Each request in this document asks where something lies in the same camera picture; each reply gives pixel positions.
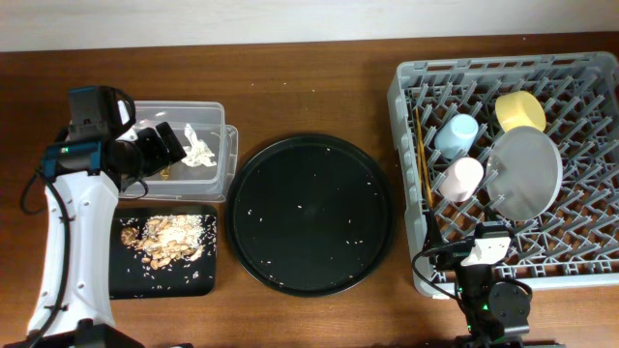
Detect gold snack wrapper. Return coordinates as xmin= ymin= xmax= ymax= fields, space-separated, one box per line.
xmin=160 ymin=166 xmax=171 ymax=181

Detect white napkin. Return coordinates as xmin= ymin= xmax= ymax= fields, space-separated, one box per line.
xmin=182 ymin=124 xmax=217 ymax=167

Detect pink cup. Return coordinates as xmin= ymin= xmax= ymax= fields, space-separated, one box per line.
xmin=438 ymin=157 xmax=485 ymax=202

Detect white plate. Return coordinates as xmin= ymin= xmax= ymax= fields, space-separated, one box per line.
xmin=486 ymin=126 xmax=563 ymax=221

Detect wooden chopstick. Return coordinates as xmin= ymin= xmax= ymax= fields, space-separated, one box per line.
xmin=414 ymin=106 xmax=427 ymax=194
xmin=416 ymin=110 xmax=435 ymax=209

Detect food scraps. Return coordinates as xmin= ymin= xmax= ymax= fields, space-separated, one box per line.
xmin=121 ymin=215 xmax=206 ymax=271

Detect blue cup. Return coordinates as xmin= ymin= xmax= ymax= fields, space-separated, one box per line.
xmin=434 ymin=114 xmax=479 ymax=160

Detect yellow bowl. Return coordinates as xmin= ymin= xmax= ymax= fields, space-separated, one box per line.
xmin=495 ymin=91 xmax=546 ymax=132

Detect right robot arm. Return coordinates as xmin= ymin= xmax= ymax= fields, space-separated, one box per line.
xmin=422 ymin=210 xmax=533 ymax=348

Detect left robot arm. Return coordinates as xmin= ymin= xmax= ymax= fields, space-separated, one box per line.
xmin=19 ymin=85 xmax=186 ymax=347

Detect grey dishwasher rack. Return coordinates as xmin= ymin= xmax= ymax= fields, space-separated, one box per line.
xmin=387 ymin=51 xmax=618 ymax=290

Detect clear plastic bin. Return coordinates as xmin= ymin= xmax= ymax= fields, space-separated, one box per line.
xmin=121 ymin=101 xmax=239 ymax=203

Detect black rectangular tray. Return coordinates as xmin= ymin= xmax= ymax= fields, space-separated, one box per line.
xmin=109 ymin=205 xmax=218 ymax=300

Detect round black tray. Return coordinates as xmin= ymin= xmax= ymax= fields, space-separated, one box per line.
xmin=225 ymin=134 xmax=397 ymax=298

